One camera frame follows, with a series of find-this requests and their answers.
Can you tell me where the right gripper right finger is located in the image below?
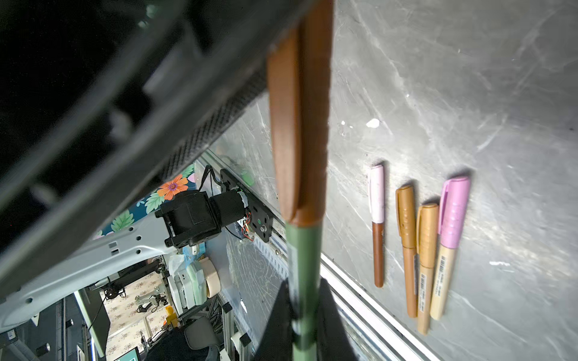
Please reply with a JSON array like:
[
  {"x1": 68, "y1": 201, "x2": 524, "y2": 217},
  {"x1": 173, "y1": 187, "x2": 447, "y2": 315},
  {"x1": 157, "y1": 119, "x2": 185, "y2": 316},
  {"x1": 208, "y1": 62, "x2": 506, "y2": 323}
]
[{"x1": 317, "y1": 278, "x2": 357, "y2": 361}]

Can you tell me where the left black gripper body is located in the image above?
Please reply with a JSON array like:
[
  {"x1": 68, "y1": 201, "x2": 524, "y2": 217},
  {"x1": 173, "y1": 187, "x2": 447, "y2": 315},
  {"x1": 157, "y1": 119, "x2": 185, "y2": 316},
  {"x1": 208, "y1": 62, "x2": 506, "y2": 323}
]
[{"x1": 1, "y1": 1, "x2": 314, "y2": 298}]

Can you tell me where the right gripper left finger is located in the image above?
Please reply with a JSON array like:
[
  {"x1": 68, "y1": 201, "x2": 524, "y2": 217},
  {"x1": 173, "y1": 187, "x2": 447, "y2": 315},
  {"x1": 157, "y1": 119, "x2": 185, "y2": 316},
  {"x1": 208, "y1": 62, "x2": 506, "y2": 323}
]
[{"x1": 253, "y1": 279, "x2": 293, "y2": 361}]

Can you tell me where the dark green pen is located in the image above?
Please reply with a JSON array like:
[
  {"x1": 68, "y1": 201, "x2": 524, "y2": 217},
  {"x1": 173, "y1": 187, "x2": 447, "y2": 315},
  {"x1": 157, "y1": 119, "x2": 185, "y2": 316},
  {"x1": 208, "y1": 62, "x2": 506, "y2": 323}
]
[{"x1": 285, "y1": 224, "x2": 322, "y2": 360}]

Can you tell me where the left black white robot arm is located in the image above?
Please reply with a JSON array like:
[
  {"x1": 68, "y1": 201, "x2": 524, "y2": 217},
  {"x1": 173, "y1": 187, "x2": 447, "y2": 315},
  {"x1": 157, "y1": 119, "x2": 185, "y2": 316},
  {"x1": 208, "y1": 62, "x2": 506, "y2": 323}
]
[{"x1": 1, "y1": 1, "x2": 313, "y2": 332}]

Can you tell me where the brown pen tan cap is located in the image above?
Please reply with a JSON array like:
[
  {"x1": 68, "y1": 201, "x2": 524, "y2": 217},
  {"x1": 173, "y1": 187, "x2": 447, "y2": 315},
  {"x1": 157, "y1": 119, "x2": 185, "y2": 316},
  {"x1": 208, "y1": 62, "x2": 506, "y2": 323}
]
[{"x1": 417, "y1": 203, "x2": 439, "y2": 335}]

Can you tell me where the tan brown pen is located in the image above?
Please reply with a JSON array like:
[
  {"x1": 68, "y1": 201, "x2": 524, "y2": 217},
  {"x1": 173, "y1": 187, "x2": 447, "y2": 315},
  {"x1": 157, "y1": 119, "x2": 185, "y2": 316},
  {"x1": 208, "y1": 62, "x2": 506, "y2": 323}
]
[{"x1": 395, "y1": 184, "x2": 418, "y2": 318}]

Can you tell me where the brown pen pink cap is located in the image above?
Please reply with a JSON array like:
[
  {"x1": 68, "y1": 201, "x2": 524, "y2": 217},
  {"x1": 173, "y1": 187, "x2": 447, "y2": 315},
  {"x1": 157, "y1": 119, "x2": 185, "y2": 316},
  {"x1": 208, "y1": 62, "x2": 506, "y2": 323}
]
[{"x1": 369, "y1": 163, "x2": 385, "y2": 288}]

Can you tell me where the beige pen pink cap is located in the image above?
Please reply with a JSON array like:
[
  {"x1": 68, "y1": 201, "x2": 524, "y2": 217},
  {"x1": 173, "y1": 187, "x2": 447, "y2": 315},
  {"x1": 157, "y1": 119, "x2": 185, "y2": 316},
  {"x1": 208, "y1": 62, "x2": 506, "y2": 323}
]
[{"x1": 430, "y1": 177, "x2": 471, "y2": 320}]

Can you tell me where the aluminium front rail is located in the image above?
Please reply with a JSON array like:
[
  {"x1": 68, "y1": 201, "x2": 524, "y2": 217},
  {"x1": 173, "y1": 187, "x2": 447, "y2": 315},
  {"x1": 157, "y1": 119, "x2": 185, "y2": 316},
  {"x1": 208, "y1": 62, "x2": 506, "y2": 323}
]
[{"x1": 198, "y1": 148, "x2": 443, "y2": 361}]

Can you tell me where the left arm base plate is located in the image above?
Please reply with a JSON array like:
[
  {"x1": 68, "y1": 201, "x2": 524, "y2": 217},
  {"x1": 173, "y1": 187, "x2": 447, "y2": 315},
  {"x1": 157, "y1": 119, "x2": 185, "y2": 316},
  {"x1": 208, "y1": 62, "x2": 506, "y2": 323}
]
[{"x1": 220, "y1": 168, "x2": 274, "y2": 243}]

